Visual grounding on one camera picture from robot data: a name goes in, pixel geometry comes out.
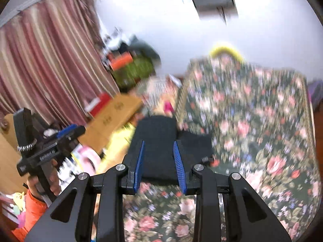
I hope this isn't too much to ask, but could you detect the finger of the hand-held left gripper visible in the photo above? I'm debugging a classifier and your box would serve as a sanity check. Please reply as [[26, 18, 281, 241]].
[[56, 124, 86, 142], [58, 138, 81, 162]]

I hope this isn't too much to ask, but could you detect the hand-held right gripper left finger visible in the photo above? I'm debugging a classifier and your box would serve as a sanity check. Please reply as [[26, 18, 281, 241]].
[[24, 140, 146, 242]]

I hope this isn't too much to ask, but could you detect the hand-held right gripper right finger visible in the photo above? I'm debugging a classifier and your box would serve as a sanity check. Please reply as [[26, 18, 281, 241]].
[[173, 141, 293, 242]]

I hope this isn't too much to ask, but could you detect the black zip hoodie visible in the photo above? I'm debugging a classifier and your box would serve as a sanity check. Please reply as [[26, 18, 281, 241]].
[[127, 115, 214, 186]]

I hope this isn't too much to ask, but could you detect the person's left forearm orange sleeve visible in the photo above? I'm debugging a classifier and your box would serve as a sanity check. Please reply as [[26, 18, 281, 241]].
[[11, 189, 49, 241]]

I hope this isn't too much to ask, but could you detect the pile of clothes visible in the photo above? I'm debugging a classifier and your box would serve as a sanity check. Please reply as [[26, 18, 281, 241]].
[[100, 26, 135, 64]]

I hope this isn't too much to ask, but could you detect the person's left hand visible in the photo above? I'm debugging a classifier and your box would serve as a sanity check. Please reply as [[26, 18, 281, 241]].
[[26, 168, 61, 198]]

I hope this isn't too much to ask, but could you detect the pink plush item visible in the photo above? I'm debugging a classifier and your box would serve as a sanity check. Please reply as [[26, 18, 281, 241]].
[[75, 146, 102, 172]]

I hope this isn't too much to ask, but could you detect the wooden cabinet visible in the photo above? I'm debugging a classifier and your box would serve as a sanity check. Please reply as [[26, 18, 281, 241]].
[[0, 113, 29, 195]]

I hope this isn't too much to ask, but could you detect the yellow brown plush blanket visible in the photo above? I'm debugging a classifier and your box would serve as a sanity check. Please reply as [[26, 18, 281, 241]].
[[98, 123, 137, 175]]

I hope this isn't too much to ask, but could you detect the red box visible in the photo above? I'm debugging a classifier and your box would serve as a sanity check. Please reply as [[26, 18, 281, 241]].
[[84, 92, 112, 118]]

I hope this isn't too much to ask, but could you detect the wooden lap table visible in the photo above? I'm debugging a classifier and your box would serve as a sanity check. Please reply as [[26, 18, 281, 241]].
[[83, 94, 143, 152]]

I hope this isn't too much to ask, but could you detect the cream blanket with red print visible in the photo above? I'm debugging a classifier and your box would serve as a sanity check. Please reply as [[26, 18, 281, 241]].
[[151, 100, 177, 118]]

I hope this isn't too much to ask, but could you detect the striped pink curtain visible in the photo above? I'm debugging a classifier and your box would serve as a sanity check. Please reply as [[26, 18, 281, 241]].
[[0, 0, 122, 132]]

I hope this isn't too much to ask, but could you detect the striped patchwork blanket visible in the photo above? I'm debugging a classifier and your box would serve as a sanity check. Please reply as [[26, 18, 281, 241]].
[[137, 77, 182, 112]]

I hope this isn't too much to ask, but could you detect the floral bed blanket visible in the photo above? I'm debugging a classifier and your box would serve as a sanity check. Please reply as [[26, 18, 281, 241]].
[[122, 54, 319, 242]]

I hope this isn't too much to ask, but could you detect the orange box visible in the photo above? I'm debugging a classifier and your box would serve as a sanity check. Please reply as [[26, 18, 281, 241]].
[[108, 53, 133, 71]]

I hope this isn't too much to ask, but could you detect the green patterned box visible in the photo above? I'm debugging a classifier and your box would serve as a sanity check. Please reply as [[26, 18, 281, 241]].
[[110, 55, 156, 92]]

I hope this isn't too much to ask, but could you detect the grey neck pillow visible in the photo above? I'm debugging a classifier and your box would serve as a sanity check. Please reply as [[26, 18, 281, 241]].
[[129, 35, 162, 66]]

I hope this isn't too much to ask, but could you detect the yellow curved object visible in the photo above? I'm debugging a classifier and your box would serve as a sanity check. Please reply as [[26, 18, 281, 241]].
[[209, 42, 244, 63]]

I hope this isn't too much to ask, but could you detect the purple grey cloth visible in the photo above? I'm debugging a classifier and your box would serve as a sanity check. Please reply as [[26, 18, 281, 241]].
[[308, 80, 323, 104]]

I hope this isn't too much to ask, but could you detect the black monitor cable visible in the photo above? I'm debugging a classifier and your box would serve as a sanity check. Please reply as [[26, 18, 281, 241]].
[[218, 5, 228, 26]]

